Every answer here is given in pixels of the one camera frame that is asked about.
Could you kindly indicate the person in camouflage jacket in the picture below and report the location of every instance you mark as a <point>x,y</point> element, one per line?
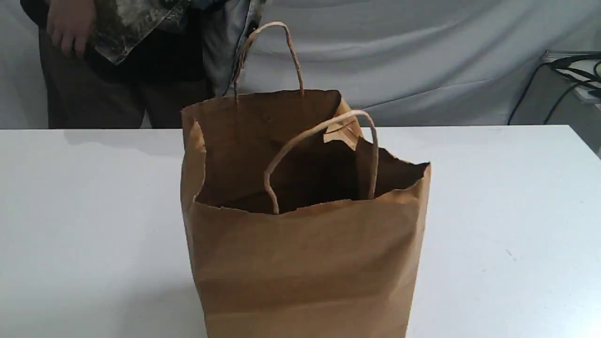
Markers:
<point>144,59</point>

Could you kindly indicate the grey side cabinet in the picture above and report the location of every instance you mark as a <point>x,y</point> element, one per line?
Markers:
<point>564,89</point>

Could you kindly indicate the person's right hand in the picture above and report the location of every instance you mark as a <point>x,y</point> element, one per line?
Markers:
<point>69,25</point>

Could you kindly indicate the brown paper bag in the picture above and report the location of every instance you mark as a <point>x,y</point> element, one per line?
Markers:
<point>298,224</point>

